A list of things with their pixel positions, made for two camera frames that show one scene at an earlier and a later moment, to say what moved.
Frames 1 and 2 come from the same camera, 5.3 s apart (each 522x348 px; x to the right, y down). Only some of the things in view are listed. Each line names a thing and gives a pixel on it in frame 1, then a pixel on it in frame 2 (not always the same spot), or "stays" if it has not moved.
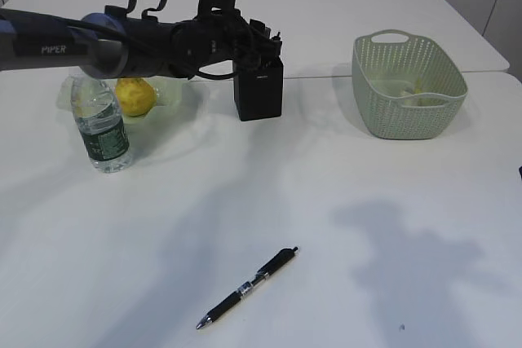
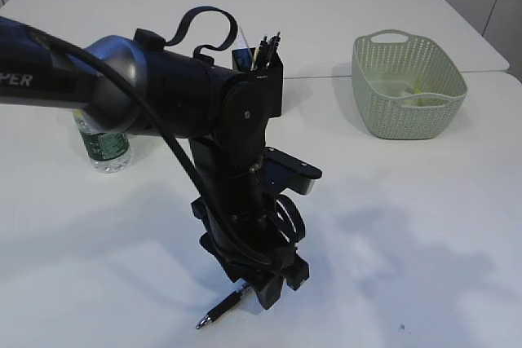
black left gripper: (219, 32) → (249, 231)
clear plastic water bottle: (96, 107) stays
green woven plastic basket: (406, 86) stays
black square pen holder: (259, 92) stays
